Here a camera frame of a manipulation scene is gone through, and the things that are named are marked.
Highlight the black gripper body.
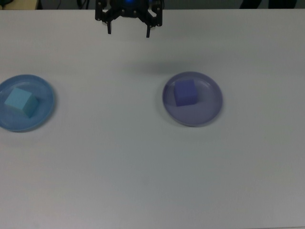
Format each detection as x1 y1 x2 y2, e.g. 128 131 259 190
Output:
120 4 141 19

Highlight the purple cube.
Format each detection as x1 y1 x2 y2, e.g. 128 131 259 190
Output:
173 80 198 107

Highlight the light blue cube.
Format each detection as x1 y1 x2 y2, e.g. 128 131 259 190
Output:
4 87 39 119

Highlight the purple plate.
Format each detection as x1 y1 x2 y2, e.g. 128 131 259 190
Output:
162 71 224 127

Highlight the blue plate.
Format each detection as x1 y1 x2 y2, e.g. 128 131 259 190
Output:
0 74 57 133

